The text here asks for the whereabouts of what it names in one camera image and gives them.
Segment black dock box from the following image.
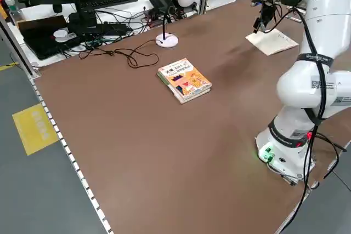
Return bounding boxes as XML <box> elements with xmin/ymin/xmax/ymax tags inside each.
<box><xmin>67</xmin><ymin>11</ymin><xmax>98</xmax><ymax>26</ymax></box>

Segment black flat hub box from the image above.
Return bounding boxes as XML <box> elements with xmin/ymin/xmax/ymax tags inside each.
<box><xmin>82</xmin><ymin>22</ymin><xmax>129</xmax><ymax>37</ymax></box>

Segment cream paper notebook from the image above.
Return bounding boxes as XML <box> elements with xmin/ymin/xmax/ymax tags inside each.
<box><xmin>245</xmin><ymin>27</ymin><xmax>299</xmax><ymax>56</ymax></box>

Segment orange illustrated cover book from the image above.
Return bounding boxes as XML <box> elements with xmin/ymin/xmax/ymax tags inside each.
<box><xmin>157</xmin><ymin>58</ymin><xmax>213</xmax><ymax>100</ymax></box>

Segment white round tape roll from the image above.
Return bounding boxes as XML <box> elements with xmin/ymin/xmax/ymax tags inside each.
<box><xmin>53</xmin><ymin>28</ymin><xmax>70</xmax><ymax>44</ymax></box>

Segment black lamp cable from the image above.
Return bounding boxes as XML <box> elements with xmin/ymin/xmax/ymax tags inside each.
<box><xmin>78</xmin><ymin>39</ymin><xmax>163</xmax><ymax>69</ymax></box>

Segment green spine paperback book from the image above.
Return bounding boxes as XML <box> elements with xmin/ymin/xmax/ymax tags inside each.
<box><xmin>157</xmin><ymin>73</ymin><xmax>213</xmax><ymax>105</ymax></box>

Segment black laptop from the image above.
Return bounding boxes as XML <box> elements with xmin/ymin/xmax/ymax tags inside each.
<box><xmin>18</xmin><ymin>15</ymin><xmax>83</xmax><ymax>61</ymax></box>

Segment white desk lamp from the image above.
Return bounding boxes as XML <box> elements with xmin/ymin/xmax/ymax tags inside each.
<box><xmin>155</xmin><ymin>0</ymin><xmax>197</xmax><ymax>49</ymax></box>

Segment black arm base cable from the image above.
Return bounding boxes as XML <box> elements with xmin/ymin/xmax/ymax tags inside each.
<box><xmin>274</xmin><ymin>124</ymin><xmax>347</xmax><ymax>234</ymax></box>

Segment aluminium frame rail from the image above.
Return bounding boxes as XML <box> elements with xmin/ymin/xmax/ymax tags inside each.
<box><xmin>0</xmin><ymin>16</ymin><xmax>42</xmax><ymax>79</ymax></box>

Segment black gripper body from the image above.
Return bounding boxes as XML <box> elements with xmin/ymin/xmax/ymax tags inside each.
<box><xmin>259</xmin><ymin>1</ymin><xmax>276</xmax><ymax>25</ymax></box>

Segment clear bottle with green cap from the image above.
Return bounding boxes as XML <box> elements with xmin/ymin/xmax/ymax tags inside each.
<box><xmin>3</xmin><ymin>0</ymin><xmax>22</xmax><ymax>24</ymax></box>

